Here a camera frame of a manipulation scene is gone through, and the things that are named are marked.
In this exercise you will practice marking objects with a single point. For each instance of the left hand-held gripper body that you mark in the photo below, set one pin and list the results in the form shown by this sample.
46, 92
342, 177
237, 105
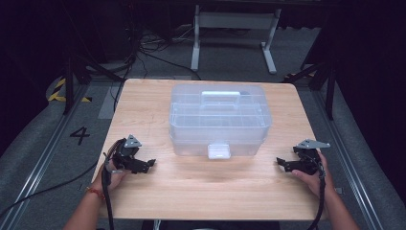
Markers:
123, 158

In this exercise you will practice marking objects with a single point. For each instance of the clear plastic storage box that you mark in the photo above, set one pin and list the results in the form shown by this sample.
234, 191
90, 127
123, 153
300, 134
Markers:
220, 127

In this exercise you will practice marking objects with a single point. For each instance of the yellow black floor tape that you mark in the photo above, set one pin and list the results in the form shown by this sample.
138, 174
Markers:
57, 92

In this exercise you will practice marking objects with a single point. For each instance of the metal floor rail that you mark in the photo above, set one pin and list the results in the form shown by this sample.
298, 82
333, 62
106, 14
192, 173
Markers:
48, 150
348, 153

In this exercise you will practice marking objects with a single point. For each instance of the black tripod stand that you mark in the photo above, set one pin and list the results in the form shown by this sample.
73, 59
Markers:
72, 83
328, 86

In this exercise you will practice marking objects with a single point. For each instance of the grey metal table frame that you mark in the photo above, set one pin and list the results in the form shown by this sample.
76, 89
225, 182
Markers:
236, 19

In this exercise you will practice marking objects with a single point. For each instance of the person's left hand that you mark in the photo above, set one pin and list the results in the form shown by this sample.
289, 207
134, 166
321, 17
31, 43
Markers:
110, 180

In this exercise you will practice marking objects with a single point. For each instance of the person's right hand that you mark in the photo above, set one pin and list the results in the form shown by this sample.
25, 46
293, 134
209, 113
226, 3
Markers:
314, 182

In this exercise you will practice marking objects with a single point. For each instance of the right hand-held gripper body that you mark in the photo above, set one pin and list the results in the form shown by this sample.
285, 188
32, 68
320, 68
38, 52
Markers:
308, 161

